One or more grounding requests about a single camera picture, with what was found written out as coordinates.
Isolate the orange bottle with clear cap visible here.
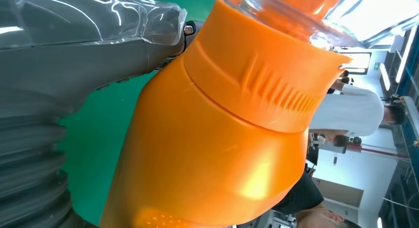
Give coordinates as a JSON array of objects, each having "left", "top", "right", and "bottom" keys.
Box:
[{"left": 98, "top": 0, "right": 361, "bottom": 228}]

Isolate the seated person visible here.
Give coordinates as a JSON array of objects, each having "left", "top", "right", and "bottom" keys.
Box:
[{"left": 271, "top": 169, "right": 362, "bottom": 228}]

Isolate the standing person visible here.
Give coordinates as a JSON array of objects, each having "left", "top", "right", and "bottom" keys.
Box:
[{"left": 307, "top": 84, "right": 408, "bottom": 138}]

